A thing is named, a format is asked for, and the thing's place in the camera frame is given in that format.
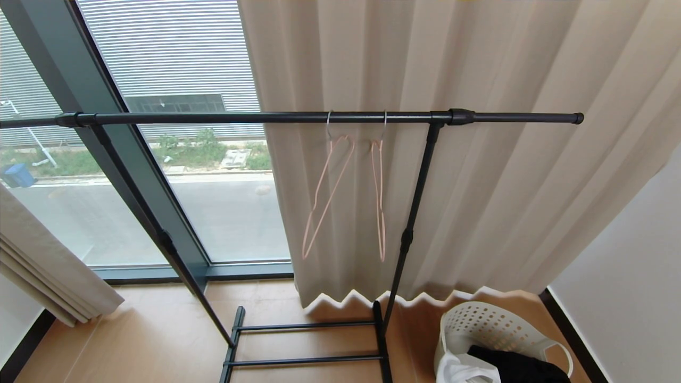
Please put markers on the white laundry basket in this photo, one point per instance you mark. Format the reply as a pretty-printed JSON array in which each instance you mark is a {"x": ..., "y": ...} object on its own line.
[{"x": 479, "y": 324}]

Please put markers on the pink clothes hanger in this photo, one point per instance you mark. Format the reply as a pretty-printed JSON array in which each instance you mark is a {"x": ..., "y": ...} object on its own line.
[
  {"x": 305, "y": 252},
  {"x": 383, "y": 255}
]

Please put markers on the black shorts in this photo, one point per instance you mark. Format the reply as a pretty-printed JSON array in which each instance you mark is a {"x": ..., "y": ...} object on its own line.
[{"x": 521, "y": 367}]

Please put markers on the window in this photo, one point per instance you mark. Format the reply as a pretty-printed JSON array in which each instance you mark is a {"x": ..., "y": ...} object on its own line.
[{"x": 186, "y": 53}]

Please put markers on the beige curtain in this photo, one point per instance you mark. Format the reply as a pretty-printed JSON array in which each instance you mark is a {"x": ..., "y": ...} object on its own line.
[
  {"x": 479, "y": 159},
  {"x": 42, "y": 266}
]

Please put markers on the black clothes rack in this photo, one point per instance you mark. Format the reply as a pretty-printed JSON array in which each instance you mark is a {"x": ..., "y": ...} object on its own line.
[{"x": 266, "y": 117}]

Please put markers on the white printed t-shirt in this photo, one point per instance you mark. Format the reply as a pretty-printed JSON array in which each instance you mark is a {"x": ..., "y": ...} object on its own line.
[{"x": 463, "y": 369}]

